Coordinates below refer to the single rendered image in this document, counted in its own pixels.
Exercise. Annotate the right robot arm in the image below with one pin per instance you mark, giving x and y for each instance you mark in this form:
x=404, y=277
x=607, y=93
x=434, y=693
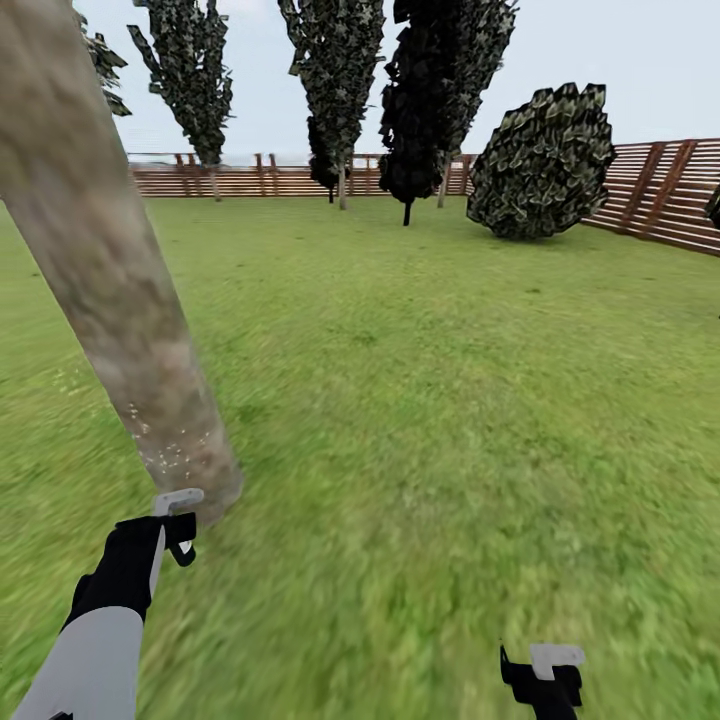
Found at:
x=549, y=683

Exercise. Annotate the bush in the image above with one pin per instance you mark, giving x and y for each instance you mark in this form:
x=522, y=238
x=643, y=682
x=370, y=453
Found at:
x=545, y=165

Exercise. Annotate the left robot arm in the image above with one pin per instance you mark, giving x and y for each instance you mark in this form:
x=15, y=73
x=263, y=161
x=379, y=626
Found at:
x=92, y=670

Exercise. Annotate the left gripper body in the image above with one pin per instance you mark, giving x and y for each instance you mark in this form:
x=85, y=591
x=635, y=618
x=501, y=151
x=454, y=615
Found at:
x=182, y=528

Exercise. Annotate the pesticide atomizer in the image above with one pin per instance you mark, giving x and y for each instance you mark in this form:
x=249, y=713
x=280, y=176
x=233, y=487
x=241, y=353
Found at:
x=184, y=553

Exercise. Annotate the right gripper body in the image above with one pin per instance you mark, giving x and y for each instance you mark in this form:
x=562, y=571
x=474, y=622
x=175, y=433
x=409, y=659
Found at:
x=528, y=689

